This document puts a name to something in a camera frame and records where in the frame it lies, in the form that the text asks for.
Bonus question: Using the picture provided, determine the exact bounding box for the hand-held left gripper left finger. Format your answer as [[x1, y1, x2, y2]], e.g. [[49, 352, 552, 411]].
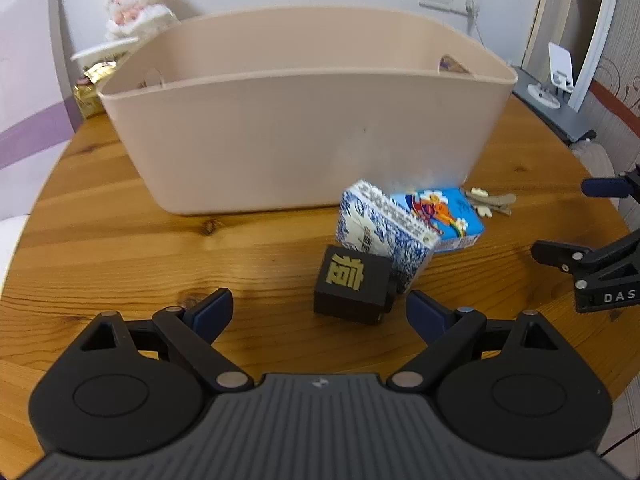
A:
[[67, 287, 253, 395]]

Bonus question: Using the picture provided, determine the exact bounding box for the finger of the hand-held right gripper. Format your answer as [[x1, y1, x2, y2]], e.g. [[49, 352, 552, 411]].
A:
[[530, 229, 640, 277], [581, 162, 640, 199]]

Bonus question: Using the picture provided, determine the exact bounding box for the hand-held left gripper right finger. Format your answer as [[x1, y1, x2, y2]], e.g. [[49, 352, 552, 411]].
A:
[[389, 289, 570, 393]]

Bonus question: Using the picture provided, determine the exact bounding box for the black cube box gold print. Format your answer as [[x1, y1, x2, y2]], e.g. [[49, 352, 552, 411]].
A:
[[314, 244, 396, 325]]

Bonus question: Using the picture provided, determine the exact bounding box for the beige plastic basket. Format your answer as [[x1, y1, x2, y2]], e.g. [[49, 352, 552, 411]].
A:
[[96, 6, 519, 217]]

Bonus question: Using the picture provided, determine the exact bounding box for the grey cushion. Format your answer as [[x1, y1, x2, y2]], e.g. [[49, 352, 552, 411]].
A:
[[572, 141, 619, 196]]

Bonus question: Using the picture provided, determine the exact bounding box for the blue cartoon print box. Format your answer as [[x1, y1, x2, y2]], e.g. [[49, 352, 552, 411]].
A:
[[390, 187, 486, 254]]

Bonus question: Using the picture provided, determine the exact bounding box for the blue white patterned tissue pack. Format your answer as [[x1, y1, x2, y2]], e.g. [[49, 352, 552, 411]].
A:
[[336, 179, 441, 295]]

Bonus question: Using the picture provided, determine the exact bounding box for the white phone stand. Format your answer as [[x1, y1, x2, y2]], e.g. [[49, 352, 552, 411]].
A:
[[527, 42, 576, 108]]

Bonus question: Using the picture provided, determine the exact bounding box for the wooden shelf unit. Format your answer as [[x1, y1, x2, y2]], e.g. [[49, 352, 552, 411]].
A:
[[522, 0, 612, 68]]

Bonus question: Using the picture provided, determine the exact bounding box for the white bedding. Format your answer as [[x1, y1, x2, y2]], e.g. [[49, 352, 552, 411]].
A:
[[0, 215, 31, 293]]

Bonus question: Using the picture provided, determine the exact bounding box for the gold foil package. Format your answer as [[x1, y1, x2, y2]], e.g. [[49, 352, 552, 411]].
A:
[[73, 60, 118, 120]]

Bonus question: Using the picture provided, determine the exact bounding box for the purple grey headboard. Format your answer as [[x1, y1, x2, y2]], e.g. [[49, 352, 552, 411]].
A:
[[0, 0, 83, 173]]

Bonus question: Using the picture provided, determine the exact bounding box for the thin black cable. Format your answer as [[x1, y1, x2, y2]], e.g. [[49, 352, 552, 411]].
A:
[[599, 427, 640, 457]]

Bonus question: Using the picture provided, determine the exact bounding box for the white curved frame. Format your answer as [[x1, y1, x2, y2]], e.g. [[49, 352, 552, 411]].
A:
[[567, 0, 632, 113]]

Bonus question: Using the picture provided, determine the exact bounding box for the white plug with cable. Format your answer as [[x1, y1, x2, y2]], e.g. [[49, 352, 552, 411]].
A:
[[465, 0, 488, 50]]

